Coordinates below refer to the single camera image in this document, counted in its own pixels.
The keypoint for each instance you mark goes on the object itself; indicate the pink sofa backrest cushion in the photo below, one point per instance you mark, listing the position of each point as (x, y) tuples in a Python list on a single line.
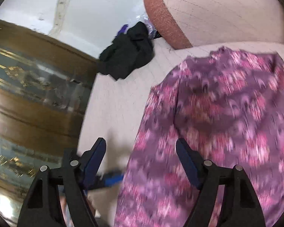
[(190, 23)]

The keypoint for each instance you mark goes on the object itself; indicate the black crumpled garment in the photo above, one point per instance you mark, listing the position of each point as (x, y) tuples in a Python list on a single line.
[(128, 52)]

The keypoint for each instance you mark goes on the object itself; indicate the wooden glass door cabinet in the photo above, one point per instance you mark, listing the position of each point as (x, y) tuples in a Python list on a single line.
[(45, 87)]

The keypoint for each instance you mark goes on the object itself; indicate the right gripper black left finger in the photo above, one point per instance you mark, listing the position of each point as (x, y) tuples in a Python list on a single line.
[(42, 206)]

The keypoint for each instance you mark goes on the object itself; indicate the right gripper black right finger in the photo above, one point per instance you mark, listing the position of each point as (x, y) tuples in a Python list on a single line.
[(240, 205)]

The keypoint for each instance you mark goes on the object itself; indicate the purple cloth under black garment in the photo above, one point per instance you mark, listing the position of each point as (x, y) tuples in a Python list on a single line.
[(123, 29)]

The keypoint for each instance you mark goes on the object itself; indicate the purple pink floral garment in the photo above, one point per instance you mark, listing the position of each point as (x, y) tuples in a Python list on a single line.
[(228, 106)]

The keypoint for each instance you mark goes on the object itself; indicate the clear plastic bag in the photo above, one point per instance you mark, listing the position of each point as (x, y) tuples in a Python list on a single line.
[(152, 31)]

